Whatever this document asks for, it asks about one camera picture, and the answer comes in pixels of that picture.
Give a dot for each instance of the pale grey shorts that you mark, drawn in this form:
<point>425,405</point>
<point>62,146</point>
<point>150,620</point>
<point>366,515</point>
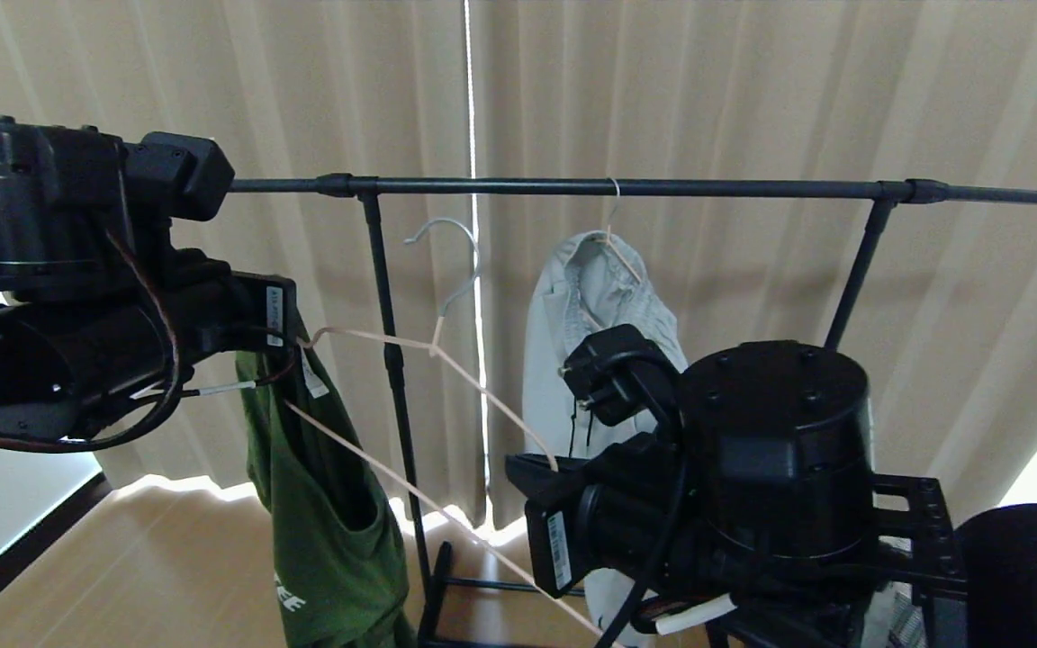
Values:
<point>572,288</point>

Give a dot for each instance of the black clothes rack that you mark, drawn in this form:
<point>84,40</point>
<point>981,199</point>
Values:
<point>662,187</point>

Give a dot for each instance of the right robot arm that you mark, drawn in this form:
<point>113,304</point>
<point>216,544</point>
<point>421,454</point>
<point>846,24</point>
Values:
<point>780,450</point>

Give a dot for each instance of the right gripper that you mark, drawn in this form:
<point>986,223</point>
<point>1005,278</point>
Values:
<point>608,522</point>

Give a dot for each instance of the green garment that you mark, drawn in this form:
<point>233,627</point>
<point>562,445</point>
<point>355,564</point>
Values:
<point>320,540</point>

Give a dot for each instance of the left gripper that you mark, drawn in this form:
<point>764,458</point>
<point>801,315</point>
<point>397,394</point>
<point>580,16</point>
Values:
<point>77,360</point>

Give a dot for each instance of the white laundry basket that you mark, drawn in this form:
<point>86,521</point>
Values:
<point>897,621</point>

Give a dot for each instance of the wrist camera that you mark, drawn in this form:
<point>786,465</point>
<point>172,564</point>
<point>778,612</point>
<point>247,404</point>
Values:
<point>608,369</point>
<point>176,171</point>

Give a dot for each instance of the pink clothes hanger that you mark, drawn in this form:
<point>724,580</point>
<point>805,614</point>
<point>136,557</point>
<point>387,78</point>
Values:
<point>374,337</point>
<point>614,207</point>

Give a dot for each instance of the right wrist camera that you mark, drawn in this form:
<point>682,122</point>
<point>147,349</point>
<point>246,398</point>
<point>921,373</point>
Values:
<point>608,369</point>

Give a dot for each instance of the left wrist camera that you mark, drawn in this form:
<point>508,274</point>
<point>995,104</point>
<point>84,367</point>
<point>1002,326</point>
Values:
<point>176,171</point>

